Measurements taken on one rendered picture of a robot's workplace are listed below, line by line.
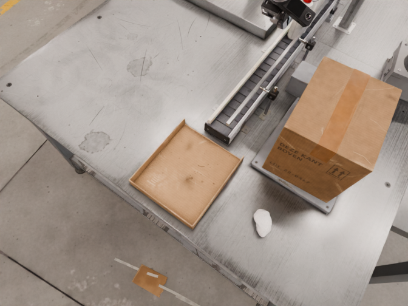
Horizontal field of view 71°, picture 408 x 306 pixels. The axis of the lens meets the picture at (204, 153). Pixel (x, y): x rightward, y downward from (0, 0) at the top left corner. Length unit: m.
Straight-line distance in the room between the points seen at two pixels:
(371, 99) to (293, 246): 0.49
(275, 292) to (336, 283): 0.19
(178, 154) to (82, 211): 1.04
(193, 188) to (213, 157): 0.14
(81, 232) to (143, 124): 0.98
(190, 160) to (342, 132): 0.49
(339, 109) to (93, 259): 1.50
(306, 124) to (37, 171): 1.74
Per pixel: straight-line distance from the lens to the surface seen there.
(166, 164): 1.01
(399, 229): 1.16
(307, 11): 1.00
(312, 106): 0.84
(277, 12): 1.00
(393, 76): 1.37
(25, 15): 3.15
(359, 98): 0.92
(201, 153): 1.02
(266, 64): 1.25
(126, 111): 1.14
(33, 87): 1.34
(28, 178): 2.15
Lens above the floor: 1.75
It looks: 64 degrees down
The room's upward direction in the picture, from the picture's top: 5 degrees clockwise
